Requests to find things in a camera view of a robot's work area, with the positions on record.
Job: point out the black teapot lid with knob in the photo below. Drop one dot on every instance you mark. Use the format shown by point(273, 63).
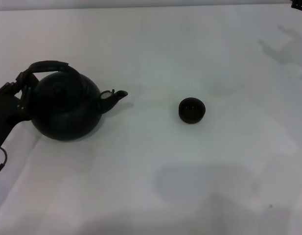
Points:
point(60, 96)

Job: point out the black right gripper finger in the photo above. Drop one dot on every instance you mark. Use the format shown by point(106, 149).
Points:
point(301, 4)

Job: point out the small dark teacup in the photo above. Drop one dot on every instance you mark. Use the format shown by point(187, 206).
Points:
point(192, 110)

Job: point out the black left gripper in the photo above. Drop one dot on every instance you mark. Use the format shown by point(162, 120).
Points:
point(5, 110)

